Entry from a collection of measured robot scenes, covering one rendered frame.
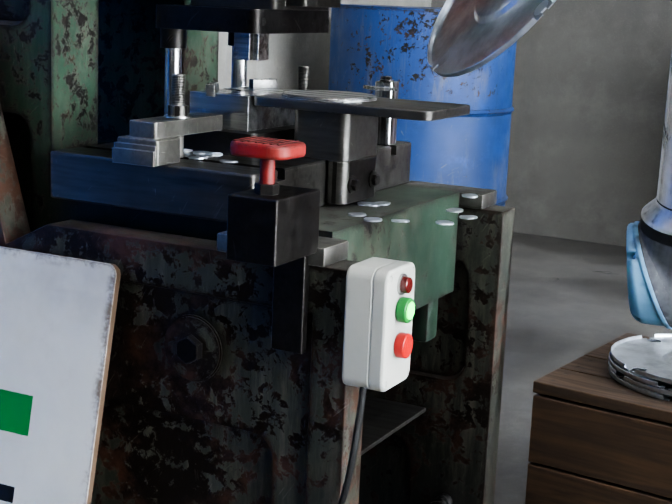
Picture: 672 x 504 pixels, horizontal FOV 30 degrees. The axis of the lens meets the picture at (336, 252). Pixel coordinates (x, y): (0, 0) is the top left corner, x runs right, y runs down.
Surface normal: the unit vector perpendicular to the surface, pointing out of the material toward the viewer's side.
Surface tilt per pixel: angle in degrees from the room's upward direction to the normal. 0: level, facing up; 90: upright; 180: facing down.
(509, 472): 0
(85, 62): 90
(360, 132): 90
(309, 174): 90
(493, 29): 55
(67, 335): 78
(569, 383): 0
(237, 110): 90
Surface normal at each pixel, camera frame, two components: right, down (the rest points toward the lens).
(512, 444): 0.04, -0.98
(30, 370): -0.42, -0.04
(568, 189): -0.46, 0.16
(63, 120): 0.89, 0.13
